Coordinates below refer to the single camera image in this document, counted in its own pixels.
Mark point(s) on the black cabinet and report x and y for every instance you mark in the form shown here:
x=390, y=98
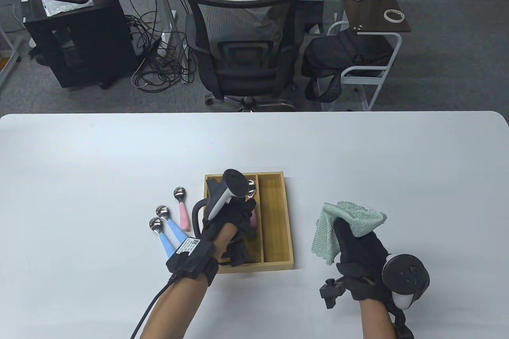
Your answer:
x=83, y=45

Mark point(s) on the black white controller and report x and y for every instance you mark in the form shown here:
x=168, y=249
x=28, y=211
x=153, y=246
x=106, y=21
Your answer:
x=232, y=184
x=405, y=275

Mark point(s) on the black mesh office chair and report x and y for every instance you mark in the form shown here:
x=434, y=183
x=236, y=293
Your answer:
x=242, y=64

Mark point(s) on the black bag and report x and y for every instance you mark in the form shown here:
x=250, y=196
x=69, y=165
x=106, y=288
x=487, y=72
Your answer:
x=342, y=53

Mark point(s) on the wooden cutlery tray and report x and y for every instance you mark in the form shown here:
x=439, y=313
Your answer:
x=274, y=215

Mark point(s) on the white tape roll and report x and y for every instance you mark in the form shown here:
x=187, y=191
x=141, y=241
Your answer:
x=394, y=15

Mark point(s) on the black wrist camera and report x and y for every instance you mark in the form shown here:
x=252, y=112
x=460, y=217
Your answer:
x=195, y=261
x=332, y=293

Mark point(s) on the person's left forearm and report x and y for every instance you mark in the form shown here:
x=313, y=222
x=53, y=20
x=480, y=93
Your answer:
x=175, y=311

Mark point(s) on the silver foil bag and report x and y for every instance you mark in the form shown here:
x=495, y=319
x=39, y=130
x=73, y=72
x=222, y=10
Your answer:
x=59, y=7

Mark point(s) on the person's right hand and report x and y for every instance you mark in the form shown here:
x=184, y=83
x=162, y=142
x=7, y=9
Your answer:
x=362, y=263

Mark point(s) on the person's right forearm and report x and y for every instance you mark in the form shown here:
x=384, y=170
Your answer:
x=377, y=321

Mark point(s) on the brown white side table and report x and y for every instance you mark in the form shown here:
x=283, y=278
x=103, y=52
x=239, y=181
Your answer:
x=383, y=1

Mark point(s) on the green fish scale cleaning cloth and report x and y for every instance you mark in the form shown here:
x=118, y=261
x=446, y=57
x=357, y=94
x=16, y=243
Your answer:
x=358, y=215

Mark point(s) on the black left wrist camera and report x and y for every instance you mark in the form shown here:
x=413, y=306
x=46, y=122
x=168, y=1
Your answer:
x=195, y=261

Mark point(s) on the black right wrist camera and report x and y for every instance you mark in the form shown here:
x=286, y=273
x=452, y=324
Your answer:
x=332, y=293

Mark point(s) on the person's left hand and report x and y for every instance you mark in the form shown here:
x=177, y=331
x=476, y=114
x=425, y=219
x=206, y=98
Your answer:
x=238, y=215

